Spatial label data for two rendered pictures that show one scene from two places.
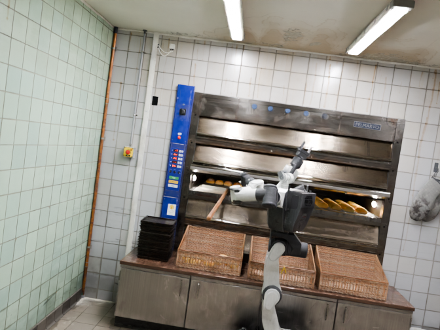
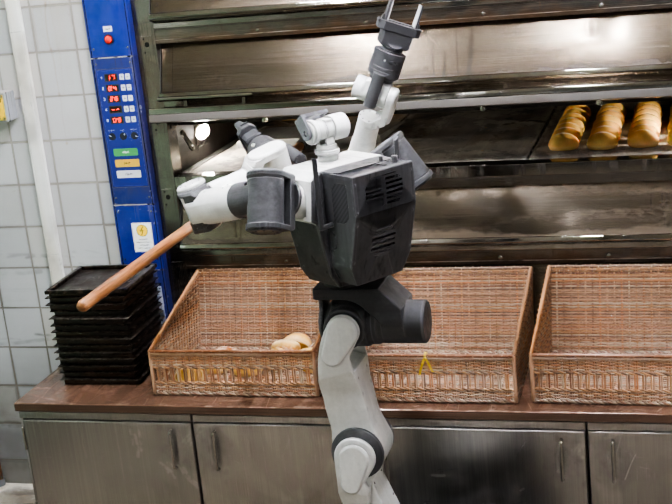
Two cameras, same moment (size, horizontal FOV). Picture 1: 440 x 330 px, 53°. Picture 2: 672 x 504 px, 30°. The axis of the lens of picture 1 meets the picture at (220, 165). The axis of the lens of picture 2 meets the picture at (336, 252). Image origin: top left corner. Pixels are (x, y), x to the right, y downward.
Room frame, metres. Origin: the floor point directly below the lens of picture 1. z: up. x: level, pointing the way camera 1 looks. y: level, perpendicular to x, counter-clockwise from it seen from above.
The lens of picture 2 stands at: (0.19, -1.19, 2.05)
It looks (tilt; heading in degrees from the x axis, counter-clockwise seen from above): 16 degrees down; 13
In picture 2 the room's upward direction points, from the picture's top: 6 degrees counter-clockwise
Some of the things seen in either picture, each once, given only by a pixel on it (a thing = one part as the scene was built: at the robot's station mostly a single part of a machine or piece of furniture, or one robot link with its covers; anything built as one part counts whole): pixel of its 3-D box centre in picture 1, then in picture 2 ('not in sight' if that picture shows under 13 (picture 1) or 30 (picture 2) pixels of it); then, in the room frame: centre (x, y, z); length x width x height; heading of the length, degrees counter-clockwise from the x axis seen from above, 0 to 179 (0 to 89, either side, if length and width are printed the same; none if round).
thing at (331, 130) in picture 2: (285, 179); (327, 133); (3.24, -0.49, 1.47); 0.10 x 0.07 x 0.09; 141
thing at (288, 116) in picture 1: (296, 117); not in sight; (4.12, -0.64, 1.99); 1.80 x 0.08 x 0.21; 86
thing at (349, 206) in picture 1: (337, 204); (626, 122); (4.50, -1.25, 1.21); 0.61 x 0.48 x 0.06; 176
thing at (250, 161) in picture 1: (289, 165); (425, 54); (4.10, -0.64, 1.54); 1.79 x 0.11 x 0.19; 86
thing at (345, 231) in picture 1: (281, 220); (438, 215); (4.10, -0.64, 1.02); 1.79 x 0.11 x 0.19; 86
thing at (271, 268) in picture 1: (274, 271); (355, 388); (3.22, -0.51, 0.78); 0.18 x 0.15 x 0.47; 176
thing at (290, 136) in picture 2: (228, 188); (321, 131); (4.74, -0.13, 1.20); 0.55 x 0.36 x 0.03; 86
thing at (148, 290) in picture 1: (258, 306); (405, 458); (3.82, -0.51, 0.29); 2.42 x 0.56 x 0.58; 86
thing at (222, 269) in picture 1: (212, 249); (253, 328); (3.89, -0.04, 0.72); 0.56 x 0.49 x 0.28; 86
